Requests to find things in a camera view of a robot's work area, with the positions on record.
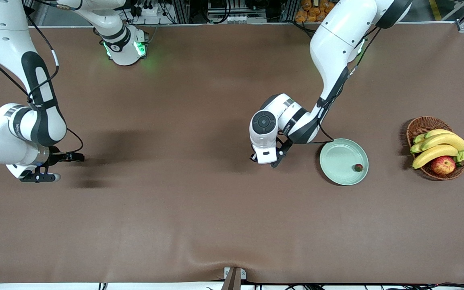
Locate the pale green round plate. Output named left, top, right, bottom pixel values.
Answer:
left=319, top=138, right=369, bottom=186

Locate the brown table cover sheet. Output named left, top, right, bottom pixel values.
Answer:
left=0, top=24, right=464, bottom=284

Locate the bag of orange bread rolls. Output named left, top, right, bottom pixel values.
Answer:
left=295, top=0, right=339, bottom=23

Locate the brown wicker basket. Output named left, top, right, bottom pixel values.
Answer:
left=406, top=116, right=464, bottom=180

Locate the white power strip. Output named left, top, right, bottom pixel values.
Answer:
left=133, top=5, right=161, bottom=17

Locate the yellow banana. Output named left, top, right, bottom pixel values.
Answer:
left=410, top=133, right=464, bottom=154
left=412, top=129, right=456, bottom=145
left=412, top=145, right=460, bottom=170

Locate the red yellow apple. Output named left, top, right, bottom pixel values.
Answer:
left=431, top=156, right=456, bottom=176

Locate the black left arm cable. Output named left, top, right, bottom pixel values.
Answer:
left=288, top=26, right=381, bottom=145

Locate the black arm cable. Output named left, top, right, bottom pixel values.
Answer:
left=0, top=16, right=84, bottom=153
left=288, top=26, right=381, bottom=145

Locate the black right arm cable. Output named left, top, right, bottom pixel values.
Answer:
left=0, top=16, right=84, bottom=153

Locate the grey metal clamp bracket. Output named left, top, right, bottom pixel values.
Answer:
left=223, top=267, right=247, bottom=290

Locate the grey table edge rail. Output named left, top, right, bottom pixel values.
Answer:
left=29, top=22, right=460, bottom=29

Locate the aluminium frame post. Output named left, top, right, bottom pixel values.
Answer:
left=281, top=0, right=299, bottom=23
left=174, top=0, right=191, bottom=24

